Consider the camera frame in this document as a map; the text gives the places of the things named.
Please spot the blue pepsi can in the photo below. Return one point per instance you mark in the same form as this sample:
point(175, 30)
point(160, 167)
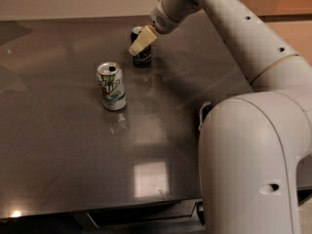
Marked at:
point(144, 57)

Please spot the metal drawer under table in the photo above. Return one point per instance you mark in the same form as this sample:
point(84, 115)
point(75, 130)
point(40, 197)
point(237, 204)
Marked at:
point(141, 213)

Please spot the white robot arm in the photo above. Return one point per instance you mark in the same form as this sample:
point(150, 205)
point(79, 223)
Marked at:
point(249, 145)

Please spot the white green 7up can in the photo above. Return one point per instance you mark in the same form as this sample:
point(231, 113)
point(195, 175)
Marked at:
point(110, 80)

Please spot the black device under table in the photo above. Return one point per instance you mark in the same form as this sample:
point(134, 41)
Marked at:
point(200, 212)

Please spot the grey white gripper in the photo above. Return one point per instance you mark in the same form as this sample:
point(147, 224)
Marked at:
point(163, 23)

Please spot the crumpled blue chip bag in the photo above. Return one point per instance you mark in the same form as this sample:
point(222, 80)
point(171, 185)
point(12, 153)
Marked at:
point(203, 112)

